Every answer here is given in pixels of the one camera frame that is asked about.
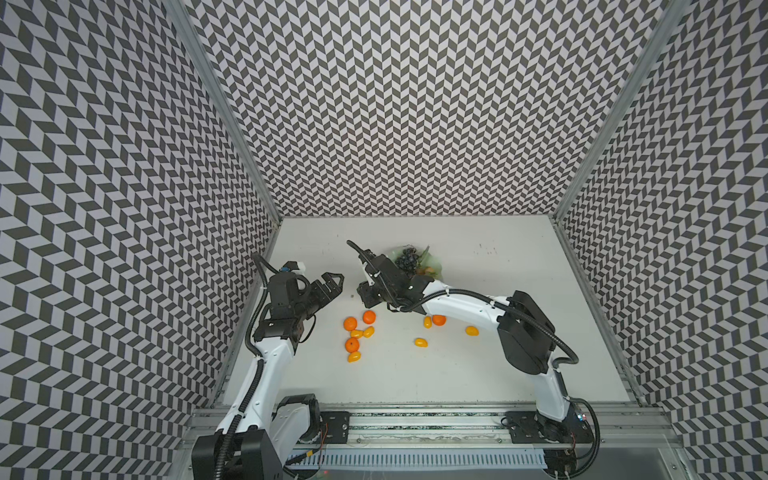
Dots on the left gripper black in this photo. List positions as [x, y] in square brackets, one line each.
[326, 296]

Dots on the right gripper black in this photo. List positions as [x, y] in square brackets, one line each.
[364, 288]

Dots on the dark grape bunch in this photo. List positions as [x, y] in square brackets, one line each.
[408, 260]

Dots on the green wavy glass bowl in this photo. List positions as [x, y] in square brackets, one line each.
[429, 265]

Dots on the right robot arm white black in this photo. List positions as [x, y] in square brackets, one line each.
[526, 335]

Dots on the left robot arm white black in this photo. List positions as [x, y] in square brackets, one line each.
[258, 434]

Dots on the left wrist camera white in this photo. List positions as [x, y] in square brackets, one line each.
[294, 266]

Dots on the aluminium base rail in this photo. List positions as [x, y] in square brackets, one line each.
[609, 440]

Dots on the left corner aluminium post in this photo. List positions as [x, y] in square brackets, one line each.
[188, 36]

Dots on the corner aluminium post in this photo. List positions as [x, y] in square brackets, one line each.
[188, 36]
[657, 41]

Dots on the right corner aluminium post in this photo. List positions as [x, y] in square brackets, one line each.
[657, 41]

